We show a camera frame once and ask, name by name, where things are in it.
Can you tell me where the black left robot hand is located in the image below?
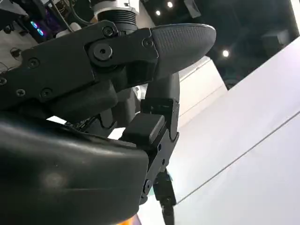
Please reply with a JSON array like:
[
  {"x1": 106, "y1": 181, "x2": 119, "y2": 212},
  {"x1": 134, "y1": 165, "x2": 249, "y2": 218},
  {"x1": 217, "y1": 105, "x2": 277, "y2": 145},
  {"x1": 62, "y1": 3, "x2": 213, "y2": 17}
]
[{"x1": 154, "y1": 170, "x2": 177, "y2": 225}]

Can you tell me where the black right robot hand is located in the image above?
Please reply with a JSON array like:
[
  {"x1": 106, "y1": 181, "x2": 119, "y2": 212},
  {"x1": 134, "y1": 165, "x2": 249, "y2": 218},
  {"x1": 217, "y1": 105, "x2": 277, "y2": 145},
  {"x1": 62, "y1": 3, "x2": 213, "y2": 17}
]
[{"x1": 0, "y1": 19, "x2": 217, "y2": 225}]

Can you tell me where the orange white toy bread roll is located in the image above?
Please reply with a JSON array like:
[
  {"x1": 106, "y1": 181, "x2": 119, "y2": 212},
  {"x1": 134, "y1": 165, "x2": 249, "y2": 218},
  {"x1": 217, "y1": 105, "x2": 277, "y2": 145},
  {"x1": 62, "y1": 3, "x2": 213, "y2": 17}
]
[{"x1": 124, "y1": 214, "x2": 141, "y2": 225}]

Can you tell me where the lilac plate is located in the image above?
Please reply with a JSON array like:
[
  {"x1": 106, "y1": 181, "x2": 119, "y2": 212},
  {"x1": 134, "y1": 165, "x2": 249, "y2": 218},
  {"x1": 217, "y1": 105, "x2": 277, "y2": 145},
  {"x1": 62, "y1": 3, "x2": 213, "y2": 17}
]
[{"x1": 137, "y1": 207, "x2": 148, "y2": 225}]

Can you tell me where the grey desk partition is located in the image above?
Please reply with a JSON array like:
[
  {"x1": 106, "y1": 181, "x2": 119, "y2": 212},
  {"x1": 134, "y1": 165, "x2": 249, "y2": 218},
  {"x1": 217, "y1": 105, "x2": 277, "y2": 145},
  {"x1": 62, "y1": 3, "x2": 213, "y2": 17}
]
[{"x1": 170, "y1": 35, "x2": 300, "y2": 225}]

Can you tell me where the white cabinet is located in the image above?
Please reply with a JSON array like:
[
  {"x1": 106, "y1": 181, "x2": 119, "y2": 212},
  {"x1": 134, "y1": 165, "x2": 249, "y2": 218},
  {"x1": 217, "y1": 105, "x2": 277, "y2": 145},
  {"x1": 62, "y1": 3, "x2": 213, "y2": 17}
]
[{"x1": 178, "y1": 57, "x2": 228, "y2": 120}]

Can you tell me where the computer case with coloured lights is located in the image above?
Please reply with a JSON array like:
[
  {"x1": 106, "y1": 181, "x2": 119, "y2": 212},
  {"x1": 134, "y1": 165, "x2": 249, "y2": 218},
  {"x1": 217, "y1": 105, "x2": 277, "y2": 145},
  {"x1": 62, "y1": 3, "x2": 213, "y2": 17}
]
[{"x1": 23, "y1": 0, "x2": 63, "y2": 43}]

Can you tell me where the dark ceiling box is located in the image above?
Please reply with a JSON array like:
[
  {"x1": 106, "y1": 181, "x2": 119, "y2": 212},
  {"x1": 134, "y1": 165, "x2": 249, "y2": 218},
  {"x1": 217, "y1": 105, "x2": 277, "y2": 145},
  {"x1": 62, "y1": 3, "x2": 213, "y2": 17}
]
[{"x1": 183, "y1": 0, "x2": 202, "y2": 18}]

